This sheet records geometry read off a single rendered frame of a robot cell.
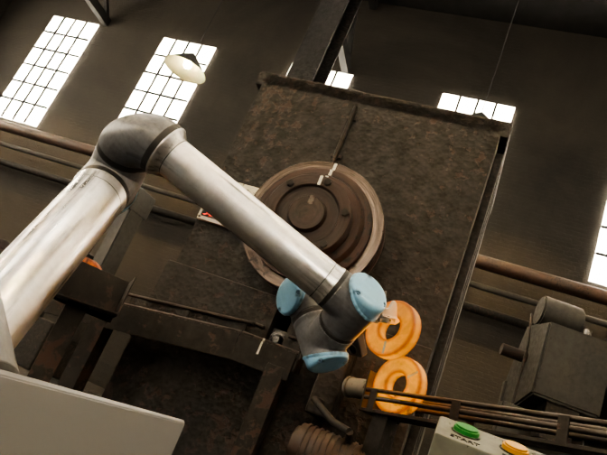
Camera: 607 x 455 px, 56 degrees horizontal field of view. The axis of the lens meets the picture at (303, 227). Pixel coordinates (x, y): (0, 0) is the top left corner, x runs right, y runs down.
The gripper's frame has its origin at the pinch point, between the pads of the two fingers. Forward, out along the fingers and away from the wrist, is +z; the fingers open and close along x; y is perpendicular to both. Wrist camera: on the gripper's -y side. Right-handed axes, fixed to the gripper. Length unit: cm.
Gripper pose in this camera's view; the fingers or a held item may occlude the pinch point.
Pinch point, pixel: (395, 322)
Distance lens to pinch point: 152.5
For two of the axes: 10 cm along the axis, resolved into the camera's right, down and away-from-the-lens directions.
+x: -6.4, 0.0, 7.7
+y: 1.7, -9.8, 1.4
